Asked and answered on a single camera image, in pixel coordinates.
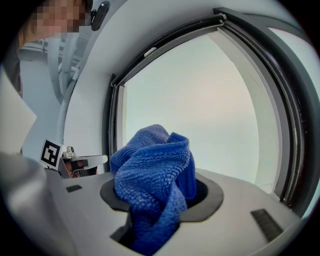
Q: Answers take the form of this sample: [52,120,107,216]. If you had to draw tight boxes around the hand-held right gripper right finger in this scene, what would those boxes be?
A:
[159,167,301,256]

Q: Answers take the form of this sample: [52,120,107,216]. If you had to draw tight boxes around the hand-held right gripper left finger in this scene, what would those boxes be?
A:
[61,171,130,239]

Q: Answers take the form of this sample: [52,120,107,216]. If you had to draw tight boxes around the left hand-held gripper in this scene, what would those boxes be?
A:
[39,138,109,179]

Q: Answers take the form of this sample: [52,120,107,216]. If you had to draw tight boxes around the blue cleaning cloth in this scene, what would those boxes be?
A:
[109,124,199,256]

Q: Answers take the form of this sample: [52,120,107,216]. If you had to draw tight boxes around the person's grey shirt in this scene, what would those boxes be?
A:
[3,37,24,99]

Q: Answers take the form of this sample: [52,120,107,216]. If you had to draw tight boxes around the person's head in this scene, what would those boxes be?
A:
[17,0,92,49]

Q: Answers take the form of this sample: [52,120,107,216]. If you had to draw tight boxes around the black head-worn camera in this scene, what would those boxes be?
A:
[90,0,111,32]

